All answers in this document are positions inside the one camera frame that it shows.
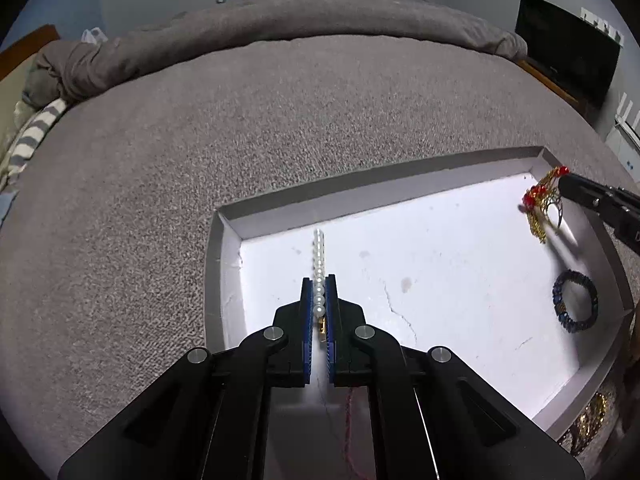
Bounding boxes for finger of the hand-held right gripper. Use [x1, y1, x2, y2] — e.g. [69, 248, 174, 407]
[557, 173, 626, 226]

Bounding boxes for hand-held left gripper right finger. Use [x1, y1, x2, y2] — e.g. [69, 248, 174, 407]
[325, 275, 584, 480]

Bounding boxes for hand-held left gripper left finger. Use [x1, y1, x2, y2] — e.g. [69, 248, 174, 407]
[57, 277, 316, 480]

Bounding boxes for red and gold beaded jewelry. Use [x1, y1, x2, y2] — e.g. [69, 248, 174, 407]
[520, 165, 572, 245]

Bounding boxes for white pearl strand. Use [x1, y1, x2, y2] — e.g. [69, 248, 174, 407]
[312, 228, 329, 337]

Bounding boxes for grey cardboard tray box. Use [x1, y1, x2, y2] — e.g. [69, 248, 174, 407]
[204, 146, 636, 438]

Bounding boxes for white cabinet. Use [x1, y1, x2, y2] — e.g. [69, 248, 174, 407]
[604, 125, 640, 184]

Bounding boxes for white router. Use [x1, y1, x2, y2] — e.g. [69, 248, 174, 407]
[612, 92, 640, 134]

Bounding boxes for wooden television stand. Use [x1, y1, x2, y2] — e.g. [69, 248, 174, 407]
[517, 57, 599, 122]

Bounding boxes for black television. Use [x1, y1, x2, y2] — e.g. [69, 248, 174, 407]
[515, 0, 624, 107]

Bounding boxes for rolled grey comforter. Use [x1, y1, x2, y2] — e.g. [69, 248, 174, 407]
[22, 0, 529, 107]

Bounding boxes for light blue blanket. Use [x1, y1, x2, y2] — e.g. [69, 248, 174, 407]
[0, 192, 19, 227]

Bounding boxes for grey white striped cloth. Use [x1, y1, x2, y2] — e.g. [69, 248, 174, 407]
[0, 97, 69, 192]

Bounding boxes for olive pillow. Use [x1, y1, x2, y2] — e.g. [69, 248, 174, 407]
[0, 52, 42, 157]

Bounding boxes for wooden headboard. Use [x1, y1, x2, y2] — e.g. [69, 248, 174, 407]
[0, 24, 61, 82]

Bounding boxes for dark blue beaded bracelet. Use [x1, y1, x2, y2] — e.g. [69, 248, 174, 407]
[552, 269, 600, 332]

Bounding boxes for white wall hook rack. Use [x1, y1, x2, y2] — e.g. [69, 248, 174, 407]
[580, 7, 626, 47]

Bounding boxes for gold chain jewelry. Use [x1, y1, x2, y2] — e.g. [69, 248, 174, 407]
[557, 393, 609, 457]

